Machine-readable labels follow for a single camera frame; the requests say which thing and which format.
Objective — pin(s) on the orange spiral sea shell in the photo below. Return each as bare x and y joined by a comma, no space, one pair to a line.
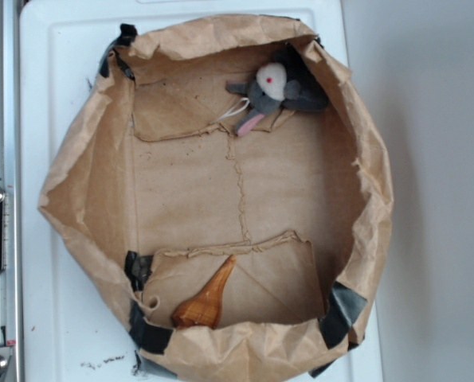
205,308

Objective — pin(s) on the brown paper bag tray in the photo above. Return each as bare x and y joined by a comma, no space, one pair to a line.
152,190

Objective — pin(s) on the grey plush mouse toy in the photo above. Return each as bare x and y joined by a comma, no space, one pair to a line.
284,82

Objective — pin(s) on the white plastic tray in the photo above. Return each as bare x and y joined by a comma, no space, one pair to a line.
70,334

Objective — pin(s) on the aluminium frame rail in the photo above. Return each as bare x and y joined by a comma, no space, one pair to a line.
11,332

